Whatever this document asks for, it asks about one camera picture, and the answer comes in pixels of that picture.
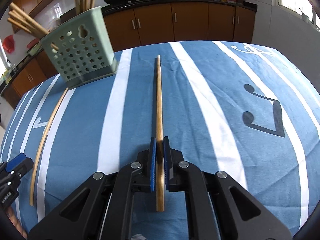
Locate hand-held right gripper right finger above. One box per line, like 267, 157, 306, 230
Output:
163, 136, 292, 240

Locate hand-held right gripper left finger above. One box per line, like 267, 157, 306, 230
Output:
28, 137, 157, 240

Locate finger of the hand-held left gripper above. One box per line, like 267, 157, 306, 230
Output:
0, 174, 20, 207
5, 153, 34, 178

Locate green perforated chopstick holder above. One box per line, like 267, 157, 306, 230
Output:
40, 6, 118, 90

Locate person's left hand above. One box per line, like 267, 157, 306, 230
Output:
6, 204, 28, 239

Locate blue striped tablecloth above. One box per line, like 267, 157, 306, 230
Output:
0, 40, 320, 240

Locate red basin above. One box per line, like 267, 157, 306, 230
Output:
26, 38, 42, 51

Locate brown kitchen base cabinets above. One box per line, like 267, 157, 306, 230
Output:
0, 1, 258, 110

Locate red plastic bag on wall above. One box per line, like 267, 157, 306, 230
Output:
3, 34, 16, 53

